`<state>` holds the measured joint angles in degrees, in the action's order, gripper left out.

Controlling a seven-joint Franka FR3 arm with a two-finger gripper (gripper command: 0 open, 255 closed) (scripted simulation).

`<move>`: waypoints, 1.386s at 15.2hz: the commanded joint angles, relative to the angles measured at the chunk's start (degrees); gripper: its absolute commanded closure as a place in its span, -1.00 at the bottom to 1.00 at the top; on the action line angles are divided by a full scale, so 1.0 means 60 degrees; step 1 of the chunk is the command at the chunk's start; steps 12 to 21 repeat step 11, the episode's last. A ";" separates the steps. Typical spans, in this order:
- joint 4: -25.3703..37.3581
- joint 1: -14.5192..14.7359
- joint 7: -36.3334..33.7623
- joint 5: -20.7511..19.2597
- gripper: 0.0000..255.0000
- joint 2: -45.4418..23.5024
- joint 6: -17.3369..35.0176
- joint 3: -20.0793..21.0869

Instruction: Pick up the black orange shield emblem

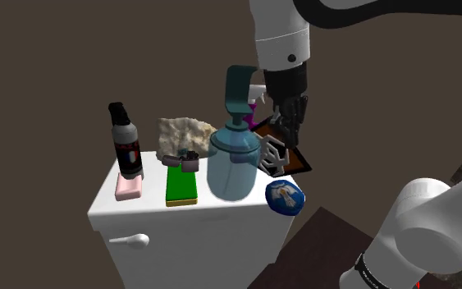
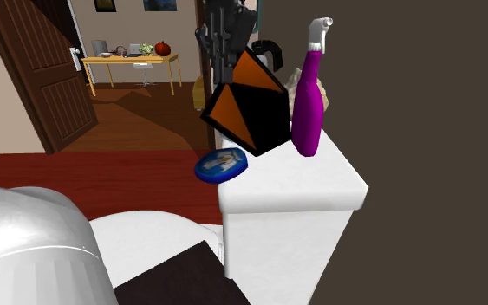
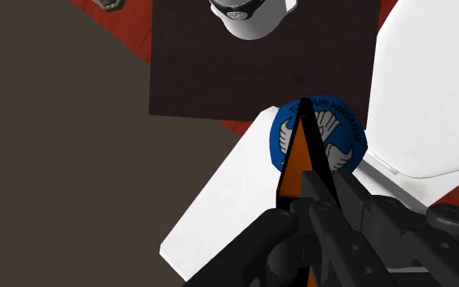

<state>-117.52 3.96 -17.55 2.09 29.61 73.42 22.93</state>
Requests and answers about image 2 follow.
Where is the black and orange angular object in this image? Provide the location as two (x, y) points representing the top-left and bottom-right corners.
(200, 46), (292, 158)

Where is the white swivel chair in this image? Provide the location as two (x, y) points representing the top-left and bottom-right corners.
(133, 62), (159, 88)

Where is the purple spray bottle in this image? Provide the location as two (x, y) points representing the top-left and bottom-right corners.
(290, 16), (335, 158)

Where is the beige rough object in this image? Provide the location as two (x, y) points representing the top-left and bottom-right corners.
(284, 67), (330, 113)

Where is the yellow table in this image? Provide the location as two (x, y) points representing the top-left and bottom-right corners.
(80, 40), (184, 98)

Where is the blue round dish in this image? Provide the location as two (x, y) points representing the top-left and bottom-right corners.
(193, 146), (250, 185)

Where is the brown wooden door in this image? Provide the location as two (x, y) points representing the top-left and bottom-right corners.
(0, 0), (99, 155)

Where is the white toilet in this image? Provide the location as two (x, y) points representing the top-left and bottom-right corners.
(88, 127), (369, 305)

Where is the dark robot stand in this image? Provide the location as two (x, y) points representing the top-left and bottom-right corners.
(113, 239), (251, 305)

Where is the black curved handle object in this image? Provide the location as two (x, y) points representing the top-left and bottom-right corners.
(251, 39), (285, 71)

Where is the blue wall picture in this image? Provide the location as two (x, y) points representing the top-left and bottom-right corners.
(142, 0), (179, 12)

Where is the dark framed wall picture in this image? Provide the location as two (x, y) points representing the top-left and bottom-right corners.
(93, 0), (117, 13)

